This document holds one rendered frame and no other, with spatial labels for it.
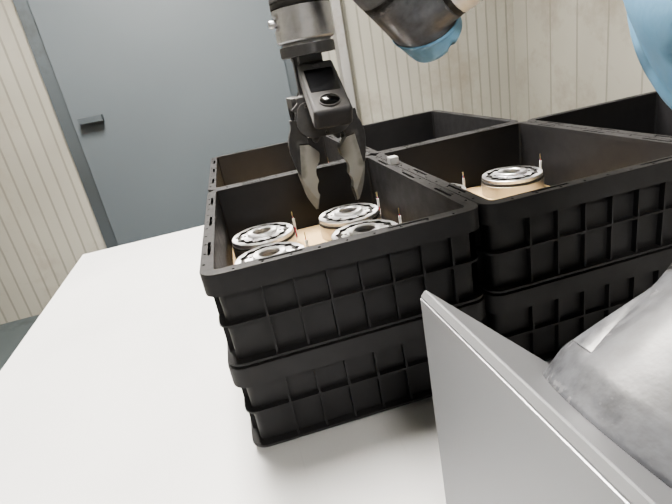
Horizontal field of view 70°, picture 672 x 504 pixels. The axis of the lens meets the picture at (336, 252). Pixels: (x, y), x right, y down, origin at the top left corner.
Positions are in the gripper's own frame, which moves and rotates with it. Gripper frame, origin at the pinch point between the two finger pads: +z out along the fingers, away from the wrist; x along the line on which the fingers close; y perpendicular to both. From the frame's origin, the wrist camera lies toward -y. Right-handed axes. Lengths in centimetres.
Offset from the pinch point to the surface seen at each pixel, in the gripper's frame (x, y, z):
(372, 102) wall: -74, 240, 11
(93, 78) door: 79, 228, -31
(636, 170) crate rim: -30.1, -19.5, -0.5
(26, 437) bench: 49, -3, 22
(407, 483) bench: 3.2, -29.3, 22.3
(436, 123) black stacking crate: -39, 57, 2
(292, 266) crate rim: 9.1, -20.1, 0.5
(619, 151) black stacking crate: -40.2, -5.3, 1.4
